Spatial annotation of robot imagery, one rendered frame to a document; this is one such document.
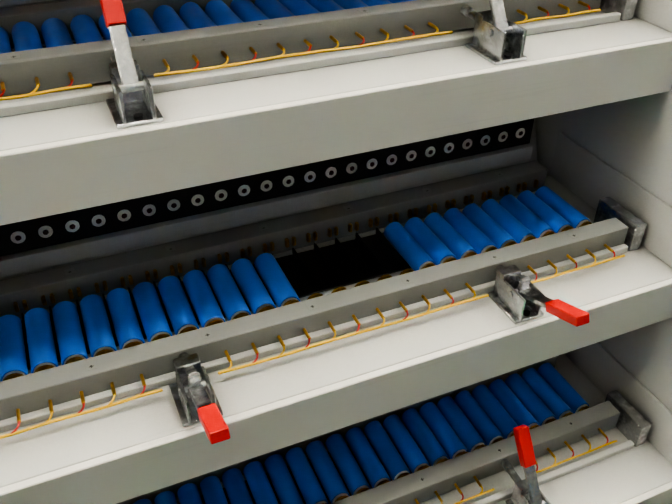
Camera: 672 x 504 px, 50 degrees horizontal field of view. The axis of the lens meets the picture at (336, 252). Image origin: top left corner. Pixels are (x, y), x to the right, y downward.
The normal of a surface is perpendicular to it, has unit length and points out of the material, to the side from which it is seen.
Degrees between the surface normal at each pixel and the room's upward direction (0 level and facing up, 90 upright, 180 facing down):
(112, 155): 112
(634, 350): 90
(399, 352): 22
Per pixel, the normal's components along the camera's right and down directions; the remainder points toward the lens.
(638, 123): -0.92, 0.22
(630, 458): 0.01, -0.81
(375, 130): 0.40, 0.55
